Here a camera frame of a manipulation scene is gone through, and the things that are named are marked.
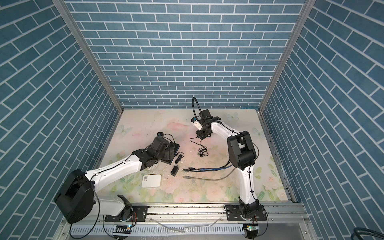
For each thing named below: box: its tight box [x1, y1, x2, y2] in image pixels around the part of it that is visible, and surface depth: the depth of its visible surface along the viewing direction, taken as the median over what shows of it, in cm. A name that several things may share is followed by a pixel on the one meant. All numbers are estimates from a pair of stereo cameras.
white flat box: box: [141, 174, 162, 188], surface depth 86 cm
